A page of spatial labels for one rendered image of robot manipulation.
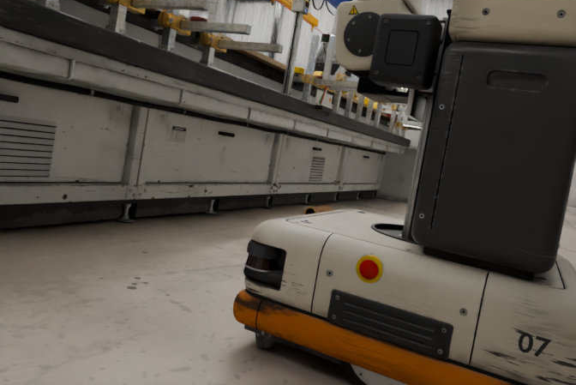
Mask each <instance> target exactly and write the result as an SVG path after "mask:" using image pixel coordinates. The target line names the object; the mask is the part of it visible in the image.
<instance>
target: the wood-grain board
mask: <svg viewBox="0 0 576 385"><path fill-rule="evenodd" d="M146 10H147V11H149V12H152V13H154V14H157V11H156V10H155V9H146ZM217 36H218V37H223V38H224V40H233V39H230V38H228V37H226V36H224V35H223V34H221V33H218V35H217ZM233 41H235V40H233ZM235 51H238V52H240V53H242V54H244V55H246V56H248V57H252V58H253V59H255V60H257V61H259V62H262V63H264V64H266V65H269V66H271V67H273V68H275V69H278V70H280V71H282V72H284V73H285V69H286V65H284V64H282V63H280V62H278V61H276V60H274V59H272V58H270V57H268V56H265V55H263V54H261V53H259V52H258V51H242V50H235ZM347 96H348V95H346V94H344V93H341V99H344V100H347ZM381 117H384V118H386V119H388V120H390V119H389V117H387V114H386V113H383V112H381Z"/></svg>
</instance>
